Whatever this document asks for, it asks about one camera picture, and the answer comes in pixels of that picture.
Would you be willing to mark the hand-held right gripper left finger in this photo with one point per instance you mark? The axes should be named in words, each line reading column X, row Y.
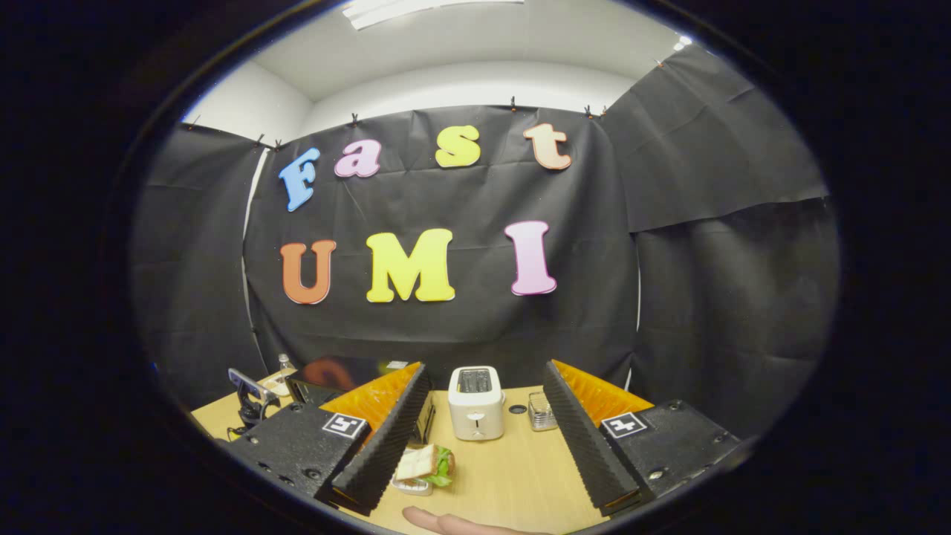
column 383, row 453

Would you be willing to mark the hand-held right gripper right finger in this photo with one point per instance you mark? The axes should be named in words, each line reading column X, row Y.
column 587, row 446

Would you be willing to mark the lettuce sandwich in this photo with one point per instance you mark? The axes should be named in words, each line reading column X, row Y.
column 420, row 461

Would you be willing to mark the black electric oven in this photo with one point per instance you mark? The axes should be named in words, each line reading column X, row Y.
column 334, row 375

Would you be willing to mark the white plastic dish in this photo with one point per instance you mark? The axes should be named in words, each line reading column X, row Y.
column 412, row 487

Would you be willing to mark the clear plastic water bottle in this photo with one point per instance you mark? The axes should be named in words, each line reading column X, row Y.
column 283, row 365

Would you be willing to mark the white toaster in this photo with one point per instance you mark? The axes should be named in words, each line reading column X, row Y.
column 475, row 416

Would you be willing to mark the ceiling light panel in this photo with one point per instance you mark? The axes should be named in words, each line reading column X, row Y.
column 431, row 9
column 681, row 43

